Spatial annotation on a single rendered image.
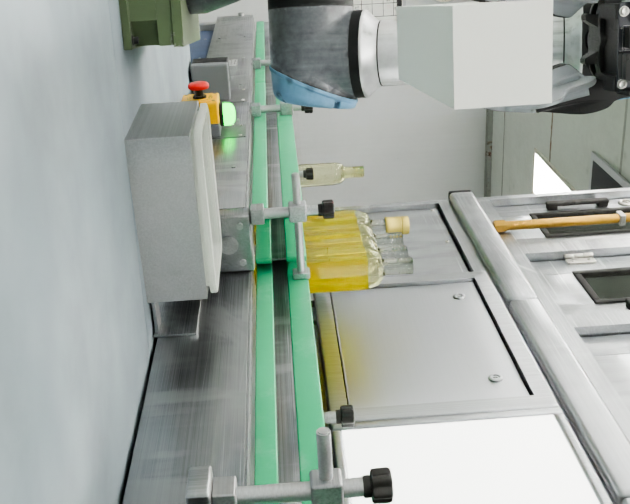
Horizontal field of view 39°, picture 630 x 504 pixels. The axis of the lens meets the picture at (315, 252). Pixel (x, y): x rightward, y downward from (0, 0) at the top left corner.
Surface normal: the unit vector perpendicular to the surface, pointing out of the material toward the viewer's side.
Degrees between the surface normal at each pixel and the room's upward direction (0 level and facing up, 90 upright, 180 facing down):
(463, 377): 90
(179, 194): 90
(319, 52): 105
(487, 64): 90
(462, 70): 90
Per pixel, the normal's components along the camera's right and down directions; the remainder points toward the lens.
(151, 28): 0.07, 0.87
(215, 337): -0.05, -0.91
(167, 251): 0.06, 0.40
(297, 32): -0.30, 0.21
